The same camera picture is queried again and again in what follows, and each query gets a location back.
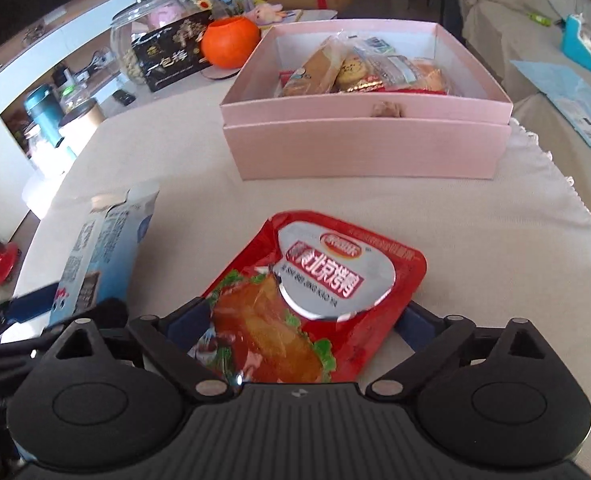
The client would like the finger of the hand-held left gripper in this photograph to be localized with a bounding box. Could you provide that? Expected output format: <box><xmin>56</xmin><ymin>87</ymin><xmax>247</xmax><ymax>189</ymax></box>
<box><xmin>92</xmin><ymin>298</ymin><xmax>130</xmax><ymax>332</ymax></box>
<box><xmin>0</xmin><ymin>281</ymin><xmax>61</xmax><ymax>327</ymax></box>

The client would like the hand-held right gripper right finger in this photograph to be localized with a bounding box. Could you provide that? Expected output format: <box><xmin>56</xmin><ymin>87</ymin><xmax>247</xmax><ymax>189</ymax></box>
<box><xmin>365</xmin><ymin>300</ymin><xmax>559</xmax><ymax>402</ymax></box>

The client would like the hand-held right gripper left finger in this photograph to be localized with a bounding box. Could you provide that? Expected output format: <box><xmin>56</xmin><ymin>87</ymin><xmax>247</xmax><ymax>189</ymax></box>
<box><xmin>44</xmin><ymin>296</ymin><xmax>227</xmax><ymax>402</ymax></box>

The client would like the blue white snack bag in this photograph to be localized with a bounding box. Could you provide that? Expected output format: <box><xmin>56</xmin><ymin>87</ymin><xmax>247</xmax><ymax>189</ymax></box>
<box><xmin>50</xmin><ymin>184</ymin><xmax>161</xmax><ymax>328</ymax></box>

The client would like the red roast duck packet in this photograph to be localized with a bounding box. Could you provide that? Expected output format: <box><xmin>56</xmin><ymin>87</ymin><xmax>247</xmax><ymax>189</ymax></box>
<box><xmin>187</xmin><ymin>210</ymin><xmax>427</xmax><ymax>386</ymax></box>

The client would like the pink cardboard box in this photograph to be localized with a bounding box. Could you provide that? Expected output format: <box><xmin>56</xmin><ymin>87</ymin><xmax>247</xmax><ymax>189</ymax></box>
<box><xmin>220</xmin><ymin>18</ymin><xmax>515</xmax><ymax>182</ymax></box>

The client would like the bread packet red label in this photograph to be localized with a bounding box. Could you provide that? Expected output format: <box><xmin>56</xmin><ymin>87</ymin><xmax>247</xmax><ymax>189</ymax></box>
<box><xmin>409</xmin><ymin>57</ymin><xmax>450</xmax><ymax>95</ymax></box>

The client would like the ghost print bread packet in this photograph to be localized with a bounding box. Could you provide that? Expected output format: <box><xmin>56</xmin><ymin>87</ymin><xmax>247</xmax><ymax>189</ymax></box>
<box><xmin>280</xmin><ymin>35</ymin><xmax>349</xmax><ymax>98</ymax></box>

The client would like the clear packet green blue print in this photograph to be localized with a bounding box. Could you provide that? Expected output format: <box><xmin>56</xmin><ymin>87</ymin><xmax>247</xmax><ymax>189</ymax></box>
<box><xmin>350</xmin><ymin>34</ymin><xmax>397</xmax><ymax>57</ymax></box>

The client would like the cream tablecloth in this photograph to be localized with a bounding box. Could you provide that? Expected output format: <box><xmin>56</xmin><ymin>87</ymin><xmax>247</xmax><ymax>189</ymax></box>
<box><xmin>13</xmin><ymin>77</ymin><xmax>591</xmax><ymax>480</ymax></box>

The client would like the clear plastic jar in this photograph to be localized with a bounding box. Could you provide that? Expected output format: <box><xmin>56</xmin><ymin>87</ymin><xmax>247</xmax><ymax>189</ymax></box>
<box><xmin>26</xmin><ymin>122</ymin><xmax>71</xmax><ymax>176</ymax></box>

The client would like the white beige cup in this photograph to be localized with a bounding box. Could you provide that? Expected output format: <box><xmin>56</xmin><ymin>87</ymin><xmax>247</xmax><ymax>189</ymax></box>
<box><xmin>57</xmin><ymin>99</ymin><xmax>107</xmax><ymax>157</ymax></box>

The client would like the teal thermos bottle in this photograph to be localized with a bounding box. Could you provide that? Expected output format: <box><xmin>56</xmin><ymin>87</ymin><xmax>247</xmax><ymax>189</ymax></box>
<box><xmin>23</xmin><ymin>85</ymin><xmax>66</xmax><ymax>148</ymax></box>

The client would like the clear container green lid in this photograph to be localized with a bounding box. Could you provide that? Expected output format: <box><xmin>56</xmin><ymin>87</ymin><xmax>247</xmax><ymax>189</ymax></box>
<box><xmin>58</xmin><ymin>82</ymin><xmax>90</xmax><ymax>111</ymax></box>

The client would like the white tv cabinet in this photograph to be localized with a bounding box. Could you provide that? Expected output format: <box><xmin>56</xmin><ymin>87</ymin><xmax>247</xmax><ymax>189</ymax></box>
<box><xmin>0</xmin><ymin>0</ymin><xmax>211</xmax><ymax>161</ymax></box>

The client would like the white power strip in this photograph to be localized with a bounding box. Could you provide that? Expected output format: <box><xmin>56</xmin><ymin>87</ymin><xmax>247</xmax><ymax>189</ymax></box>
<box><xmin>83</xmin><ymin>50</ymin><xmax>114</xmax><ymax>73</ymax></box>

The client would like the black printed gift box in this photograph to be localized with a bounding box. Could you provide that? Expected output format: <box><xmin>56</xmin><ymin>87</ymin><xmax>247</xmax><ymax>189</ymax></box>
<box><xmin>128</xmin><ymin>10</ymin><xmax>214</xmax><ymax>93</ymax></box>

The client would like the orange pumpkin container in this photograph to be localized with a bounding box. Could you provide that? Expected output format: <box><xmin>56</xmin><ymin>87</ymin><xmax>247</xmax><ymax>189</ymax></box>
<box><xmin>200</xmin><ymin>16</ymin><xmax>262</xmax><ymax>71</ymax></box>

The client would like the glass jar with lid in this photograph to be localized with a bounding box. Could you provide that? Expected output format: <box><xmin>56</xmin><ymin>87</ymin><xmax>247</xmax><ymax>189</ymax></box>
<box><xmin>110</xmin><ymin>0</ymin><xmax>199</xmax><ymax>86</ymax></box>

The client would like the grey sofa cover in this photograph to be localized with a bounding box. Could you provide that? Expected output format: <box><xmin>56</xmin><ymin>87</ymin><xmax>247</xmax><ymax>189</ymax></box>
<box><xmin>453</xmin><ymin>0</ymin><xmax>591</xmax><ymax>201</ymax></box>

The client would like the pink plush toy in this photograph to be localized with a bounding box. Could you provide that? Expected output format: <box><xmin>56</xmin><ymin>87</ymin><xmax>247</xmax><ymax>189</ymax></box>
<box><xmin>253</xmin><ymin>2</ymin><xmax>284</xmax><ymax>26</ymax></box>

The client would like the teal white toy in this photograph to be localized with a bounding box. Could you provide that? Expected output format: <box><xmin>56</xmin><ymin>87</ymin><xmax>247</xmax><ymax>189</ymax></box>
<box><xmin>560</xmin><ymin>12</ymin><xmax>591</xmax><ymax>79</ymax></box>

